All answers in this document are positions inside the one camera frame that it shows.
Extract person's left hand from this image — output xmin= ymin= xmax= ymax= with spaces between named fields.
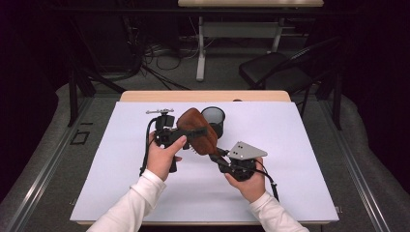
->
xmin=146 ymin=130 xmax=189 ymax=182

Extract white-framed desk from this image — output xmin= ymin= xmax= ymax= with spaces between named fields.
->
xmin=177 ymin=0 xmax=325 ymax=82

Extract white table cover sheet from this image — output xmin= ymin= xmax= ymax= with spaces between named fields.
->
xmin=70 ymin=101 xmax=340 ymax=223

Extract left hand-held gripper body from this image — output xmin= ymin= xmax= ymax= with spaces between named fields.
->
xmin=145 ymin=108 xmax=182 ymax=174

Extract person's right hand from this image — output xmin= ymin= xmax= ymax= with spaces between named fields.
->
xmin=223 ymin=157 xmax=268 ymax=204

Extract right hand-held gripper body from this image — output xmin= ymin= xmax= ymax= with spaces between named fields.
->
xmin=221 ymin=140 xmax=269 ymax=183

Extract light wooden table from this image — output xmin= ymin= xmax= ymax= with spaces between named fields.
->
xmin=76 ymin=90 xmax=334 ymax=227

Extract aluminium floor rail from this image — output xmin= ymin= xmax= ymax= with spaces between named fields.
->
xmin=317 ymin=96 xmax=393 ymax=232
xmin=5 ymin=96 xmax=95 ymax=232

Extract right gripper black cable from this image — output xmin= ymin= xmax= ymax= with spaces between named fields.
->
xmin=254 ymin=159 xmax=280 ymax=203

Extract black mesh pen holder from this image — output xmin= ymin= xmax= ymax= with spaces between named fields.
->
xmin=200 ymin=105 xmax=226 ymax=140

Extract bundle of floor cables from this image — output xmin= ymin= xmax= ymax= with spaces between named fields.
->
xmin=129 ymin=18 xmax=202 ymax=91

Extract black metal stand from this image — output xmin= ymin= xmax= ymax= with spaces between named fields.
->
xmin=315 ymin=69 xmax=343 ymax=131
xmin=67 ymin=15 xmax=128 ymax=128

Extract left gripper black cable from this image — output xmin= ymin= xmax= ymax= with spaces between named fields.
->
xmin=138 ymin=117 xmax=160 ymax=177

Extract black folding chair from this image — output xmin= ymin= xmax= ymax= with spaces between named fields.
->
xmin=238 ymin=36 xmax=343 ymax=117

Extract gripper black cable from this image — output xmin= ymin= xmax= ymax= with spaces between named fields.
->
xmin=138 ymin=117 xmax=160 ymax=177
xmin=254 ymin=159 xmax=280 ymax=203

